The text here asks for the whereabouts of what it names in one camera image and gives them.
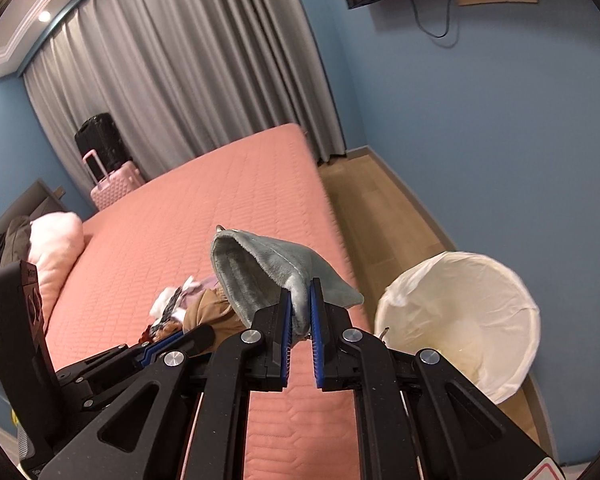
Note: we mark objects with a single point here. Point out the pink quilted bed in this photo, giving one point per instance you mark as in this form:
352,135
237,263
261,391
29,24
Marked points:
205,195

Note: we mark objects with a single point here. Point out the dark clothes pile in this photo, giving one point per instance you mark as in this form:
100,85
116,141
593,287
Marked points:
7,242

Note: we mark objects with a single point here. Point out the black suitcase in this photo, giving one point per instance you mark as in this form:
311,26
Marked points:
100,142

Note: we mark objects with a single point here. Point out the dark patterned cloth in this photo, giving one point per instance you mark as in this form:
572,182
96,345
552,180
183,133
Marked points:
164,329

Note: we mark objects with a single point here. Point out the brown cloth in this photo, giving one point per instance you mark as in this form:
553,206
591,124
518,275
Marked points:
215,312

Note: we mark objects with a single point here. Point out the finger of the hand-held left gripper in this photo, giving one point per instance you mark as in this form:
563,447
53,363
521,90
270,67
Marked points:
200,341
162,349

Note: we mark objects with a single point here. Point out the pink suitcase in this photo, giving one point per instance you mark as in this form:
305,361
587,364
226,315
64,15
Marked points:
117,185

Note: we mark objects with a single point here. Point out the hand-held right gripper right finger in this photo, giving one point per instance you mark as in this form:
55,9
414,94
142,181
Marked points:
316,340

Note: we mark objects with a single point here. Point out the pale pink white cloth strip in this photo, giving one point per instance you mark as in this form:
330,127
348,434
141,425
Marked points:
164,304

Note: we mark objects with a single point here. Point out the grey fleece cloth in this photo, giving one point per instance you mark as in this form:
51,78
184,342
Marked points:
260,265

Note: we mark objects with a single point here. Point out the round ceiling light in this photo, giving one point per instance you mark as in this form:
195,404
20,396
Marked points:
44,16

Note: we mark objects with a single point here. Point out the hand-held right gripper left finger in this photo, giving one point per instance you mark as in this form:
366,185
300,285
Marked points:
286,327

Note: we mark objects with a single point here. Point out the dark grey headboard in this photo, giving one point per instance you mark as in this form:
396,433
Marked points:
30,202

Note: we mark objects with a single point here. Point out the grey curtain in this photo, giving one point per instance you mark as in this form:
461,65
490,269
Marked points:
180,60

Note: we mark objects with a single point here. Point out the round bin with white liner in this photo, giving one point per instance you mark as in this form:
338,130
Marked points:
470,310

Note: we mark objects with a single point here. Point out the white sock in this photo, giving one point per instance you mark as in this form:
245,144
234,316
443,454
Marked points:
195,284

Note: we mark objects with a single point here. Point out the pink pillow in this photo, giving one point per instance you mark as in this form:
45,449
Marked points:
55,250

